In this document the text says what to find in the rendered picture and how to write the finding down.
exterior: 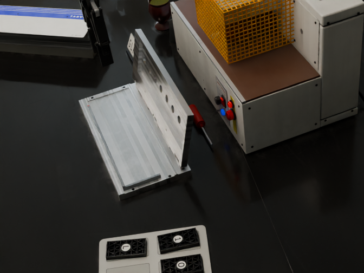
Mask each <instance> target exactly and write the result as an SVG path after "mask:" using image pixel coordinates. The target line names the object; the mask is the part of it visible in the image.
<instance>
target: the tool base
mask: <svg viewBox="0 0 364 273"><path fill-rule="evenodd" d="M134 82H135V83H133V84H127V85H124V86H125V88H123V87H124V86H121V87H118V88H115V89H112V90H109V91H106V92H103V93H100V94H97V95H94V96H91V97H93V99H91V97H87V98H85V99H82V100H79V103H80V107H81V109H82V111H83V114H84V117H85V118H86V121H87V123H88V126H89V128H90V131H91V133H92V135H93V137H94V140H95V142H96V145H97V147H98V149H99V151H100V154H101V156H102V159H103V161H104V163H105V166H106V168H107V171H108V173H109V175H110V178H111V180H112V182H113V185H114V187H115V190H116V192H117V194H118V196H119V199H120V200H124V199H126V198H129V197H132V196H135V195H137V194H140V193H143V192H146V191H149V190H151V189H154V188H157V187H159V186H163V185H165V184H168V183H171V182H173V181H176V180H179V179H182V178H185V177H188V176H190V175H192V173H191V169H190V167H189V165H187V166H186V167H180V165H179V160H178V158H177V156H176V155H174V154H173V152H172V150H171V149H169V147H168V145H167V143H166V141H165V140H164V138H163V136H162V132H161V130H160V128H159V126H158V124H157V120H156V118H155V116H153V115H152V113H151V111H150V110H148V108H147V107H146V105H145V103H144V101H143V99H142V95H141V93H140V91H139V90H138V88H137V83H136V81H134ZM88 105H90V107H91V110H92V112H93V114H94V116H95V119H96V121H97V124H98V125H99V128H100V130H101V133H102V135H103V137H104V139H105V142H106V144H107V146H108V148H109V151H110V153H111V155H112V157H113V160H114V162H115V164H116V166H117V169H118V171H119V173H120V175H121V178H122V180H123V183H124V185H125V186H126V185H128V184H131V183H134V182H136V181H139V180H143V179H145V178H148V177H151V176H154V175H156V174H159V173H160V175H161V178H159V179H156V180H153V181H150V182H147V183H145V184H142V185H139V186H136V187H134V188H135V190H132V188H130V189H128V190H125V191H124V190H123V188H122V186H121V184H120V181H119V179H118V176H117V175H116V172H115V169H114V167H113V165H112V163H111V160H110V158H109V156H108V154H107V151H106V149H105V147H104V144H103V142H102V140H101V138H100V135H99V133H98V130H97V128H96V126H95V123H94V121H93V119H92V116H91V114H90V112H89V110H88V107H87V106H88ZM169 175H171V177H168V176H169Z"/></svg>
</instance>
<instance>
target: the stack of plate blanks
mask: <svg viewBox="0 0 364 273"><path fill-rule="evenodd" d="M0 7H11V8H29V9H49V10H68V11H82V10H75V9H56V8H37V7H26V6H7V5H0ZM0 51H6V52H13V53H27V54H41V55H55V56H69V57H83V58H90V59H93V58H94V57H95V55H96V54H97V53H94V52H93V48H92V44H91V42H90V38H89V34H88V32H87V33H86V35H85V36H84V37H83V38H78V37H63V36H47V35H31V34H16V33H7V32H0Z"/></svg>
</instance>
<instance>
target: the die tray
mask: <svg viewBox="0 0 364 273"><path fill-rule="evenodd" d="M191 228H196V231H197V235H198V240H199V245H200V246H194V247H191V248H186V249H181V250H177V251H171V252H167V253H161V254H160V249H159V243H158V238H157V236H158V235H163V234H166V233H171V232H176V231H181V230H186V229H191ZM138 238H146V257H136V258H123V259H110V260H106V247H107V241H119V240H125V239H138ZM196 254H201V261H202V266H203V273H212V271H211V263H210V255H209V248H208V243H207V235H206V228H205V226H203V225H198V226H190V227H183V228H178V229H171V230H164V231H156V232H149V233H141V234H137V235H129V236H122V237H114V238H107V239H102V240H101V241H100V242H99V273H161V264H160V260H161V259H167V258H175V257H181V256H188V255H196Z"/></svg>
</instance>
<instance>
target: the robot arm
mask: <svg viewBox="0 0 364 273"><path fill-rule="evenodd" d="M79 2H80V6H81V10H82V14H83V20H84V22H86V26H87V28H88V29H87V30H88V34H89V38H90V42H91V44H92V48H93V52H94V53H99V58H100V61H101V65H102V67H105V66H107V65H110V64H113V63H114V61H113V57H112V53H111V49H110V45H109V44H110V40H109V37H108V32H107V28H106V25H105V20H104V17H103V12H102V7H100V5H99V0H79Z"/></svg>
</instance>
